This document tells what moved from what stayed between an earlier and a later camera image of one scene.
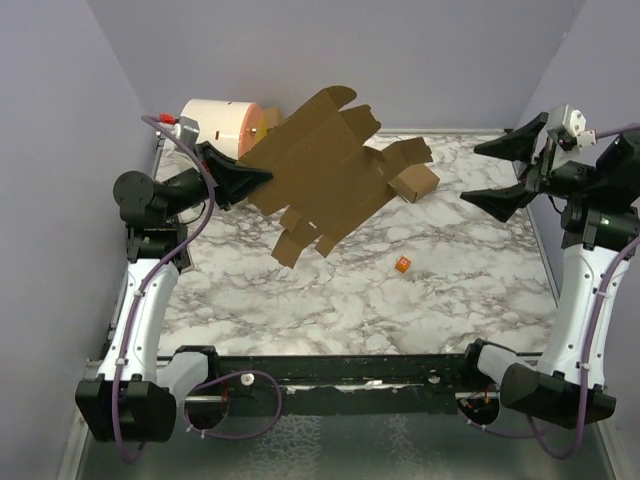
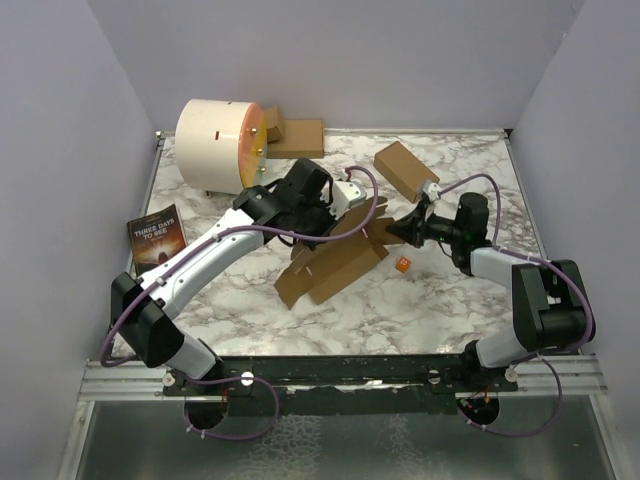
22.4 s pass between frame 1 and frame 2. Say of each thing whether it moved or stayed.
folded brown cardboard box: stayed
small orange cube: stayed
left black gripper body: moved
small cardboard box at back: stayed
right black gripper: moved
